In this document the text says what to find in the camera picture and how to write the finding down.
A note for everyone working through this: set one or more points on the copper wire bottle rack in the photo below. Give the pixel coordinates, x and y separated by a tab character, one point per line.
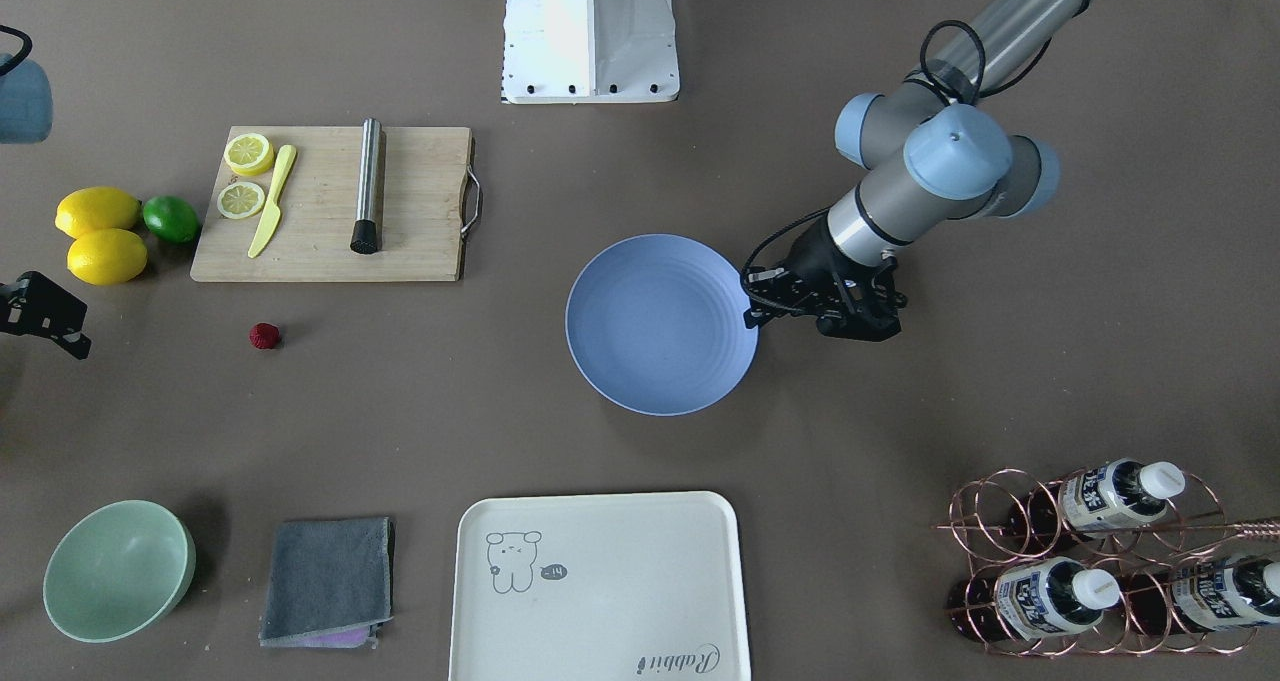
1196	530

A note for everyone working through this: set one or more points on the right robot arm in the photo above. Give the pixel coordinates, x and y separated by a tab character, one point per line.
26	97

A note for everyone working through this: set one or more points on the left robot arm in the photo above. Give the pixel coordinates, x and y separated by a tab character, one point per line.
931	154

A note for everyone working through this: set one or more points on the upper whole lemon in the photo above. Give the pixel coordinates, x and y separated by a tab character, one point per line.
96	208

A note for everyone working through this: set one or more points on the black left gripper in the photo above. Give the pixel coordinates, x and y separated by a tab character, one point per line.
817	259

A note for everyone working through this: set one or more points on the blue round plate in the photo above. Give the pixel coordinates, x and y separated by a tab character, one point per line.
654	324

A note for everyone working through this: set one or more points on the yellow plastic knife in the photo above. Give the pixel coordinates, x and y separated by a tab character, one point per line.
271	213

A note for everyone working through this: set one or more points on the cream rabbit tray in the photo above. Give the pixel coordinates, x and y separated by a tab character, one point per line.
636	586

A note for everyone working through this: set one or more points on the lower lemon half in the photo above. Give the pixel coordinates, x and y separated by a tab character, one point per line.
249	155

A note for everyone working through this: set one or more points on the green lime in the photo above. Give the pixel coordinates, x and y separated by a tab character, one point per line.
171	219

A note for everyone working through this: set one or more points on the grey folded cloth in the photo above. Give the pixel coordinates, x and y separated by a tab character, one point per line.
330	584

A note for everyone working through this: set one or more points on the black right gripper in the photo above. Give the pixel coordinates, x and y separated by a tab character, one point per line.
38	306

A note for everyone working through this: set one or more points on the upper lemon slice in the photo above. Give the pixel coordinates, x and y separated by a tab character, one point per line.
240	200

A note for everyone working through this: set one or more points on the wooden cutting board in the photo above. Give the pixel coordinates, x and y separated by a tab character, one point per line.
421	212

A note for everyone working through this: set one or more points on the steel muddler black tip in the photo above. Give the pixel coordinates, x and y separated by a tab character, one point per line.
365	237

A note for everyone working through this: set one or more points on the red strawberry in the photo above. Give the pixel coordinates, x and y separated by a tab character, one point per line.
265	336

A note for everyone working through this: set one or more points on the whole lemon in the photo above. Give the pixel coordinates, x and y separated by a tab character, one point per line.
96	208
107	257

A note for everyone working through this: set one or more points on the green bowl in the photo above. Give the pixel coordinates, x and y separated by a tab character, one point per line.
120	570

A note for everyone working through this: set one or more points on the tea bottle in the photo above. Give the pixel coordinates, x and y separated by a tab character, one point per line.
1240	591
1119	495
1054	597

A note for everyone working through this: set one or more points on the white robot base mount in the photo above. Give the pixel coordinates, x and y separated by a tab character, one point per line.
589	52

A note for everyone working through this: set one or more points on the lower whole lemon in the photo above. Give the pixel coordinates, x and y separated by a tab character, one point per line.
107	257

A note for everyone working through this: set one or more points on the front tea bottle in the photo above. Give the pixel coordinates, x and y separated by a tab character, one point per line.
1054	597

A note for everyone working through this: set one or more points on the back tea bottle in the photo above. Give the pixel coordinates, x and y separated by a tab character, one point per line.
1240	591
1119	495

